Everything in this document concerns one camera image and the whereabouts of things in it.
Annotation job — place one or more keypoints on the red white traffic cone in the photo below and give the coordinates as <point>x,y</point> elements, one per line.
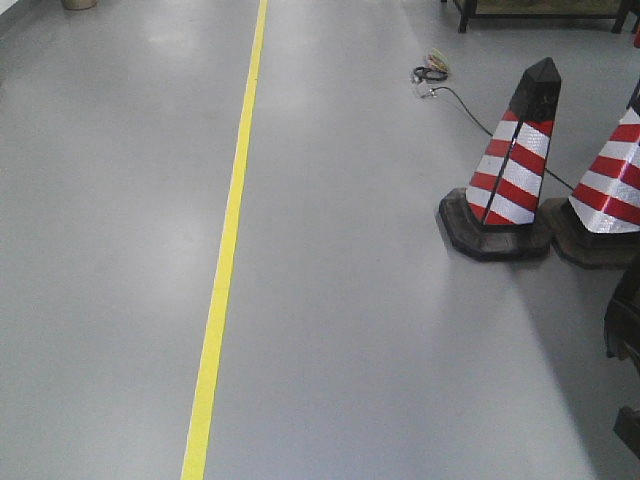
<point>495,217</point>
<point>597,225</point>

